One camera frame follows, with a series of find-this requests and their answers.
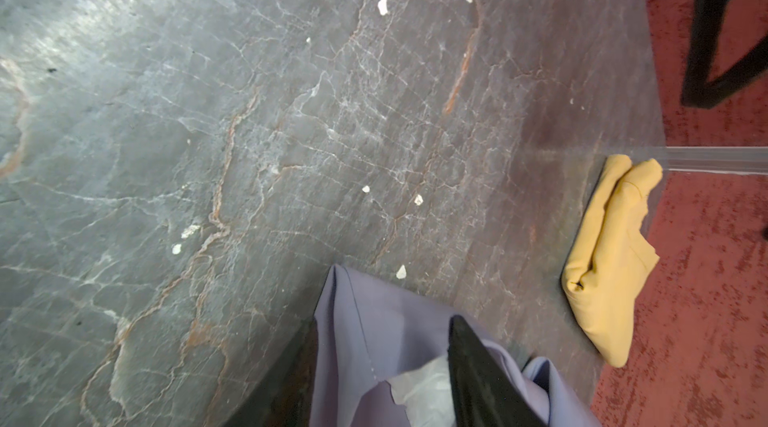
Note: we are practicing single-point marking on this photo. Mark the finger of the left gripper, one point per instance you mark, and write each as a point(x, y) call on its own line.
point(699, 89)

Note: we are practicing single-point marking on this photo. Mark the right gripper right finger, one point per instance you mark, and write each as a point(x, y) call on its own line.
point(481, 392)

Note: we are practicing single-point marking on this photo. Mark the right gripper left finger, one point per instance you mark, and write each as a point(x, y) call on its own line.
point(284, 395)

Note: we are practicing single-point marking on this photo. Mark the lavender skirt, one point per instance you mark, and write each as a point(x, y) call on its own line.
point(371, 331)

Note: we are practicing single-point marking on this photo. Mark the yellow skirt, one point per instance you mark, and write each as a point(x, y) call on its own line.
point(611, 260)

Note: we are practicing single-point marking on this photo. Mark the left corner aluminium post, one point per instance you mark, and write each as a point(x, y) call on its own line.
point(736, 160)

